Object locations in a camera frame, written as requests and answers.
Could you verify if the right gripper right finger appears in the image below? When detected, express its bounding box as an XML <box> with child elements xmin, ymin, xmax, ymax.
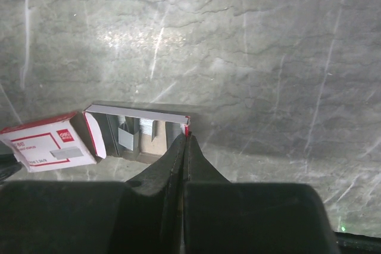
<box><xmin>183</xmin><ymin>136</ymin><xmax>339</xmax><ymax>253</ymax></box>

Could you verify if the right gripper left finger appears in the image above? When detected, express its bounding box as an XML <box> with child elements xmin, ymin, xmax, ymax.
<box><xmin>1</xmin><ymin>135</ymin><xmax>186</xmax><ymax>253</ymax></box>

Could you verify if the striped staple strip pack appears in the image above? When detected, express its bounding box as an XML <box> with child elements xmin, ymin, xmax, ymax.
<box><xmin>83</xmin><ymin>102</ymin><xmax>191</xmax><ymax>164</ymax></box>

